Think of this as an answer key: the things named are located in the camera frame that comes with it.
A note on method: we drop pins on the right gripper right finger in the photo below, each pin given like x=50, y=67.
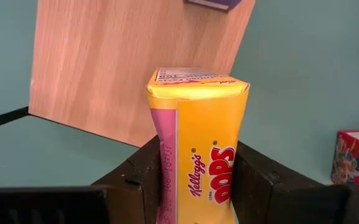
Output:
x=275, y=199

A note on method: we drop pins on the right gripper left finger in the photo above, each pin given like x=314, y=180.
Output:
x=126, y=193

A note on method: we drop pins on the red Froot Loops cereal box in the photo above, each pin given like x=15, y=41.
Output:
x=353, y=161

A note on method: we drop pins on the yellow Corn Pops cereal box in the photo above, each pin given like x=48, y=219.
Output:
x=204, y=130

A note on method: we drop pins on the blue Frosted Flakes cereal box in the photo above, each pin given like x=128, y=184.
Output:
x=216, y=3

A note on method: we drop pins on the wooden shelf black metal frame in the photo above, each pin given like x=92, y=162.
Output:
x=120, y=62

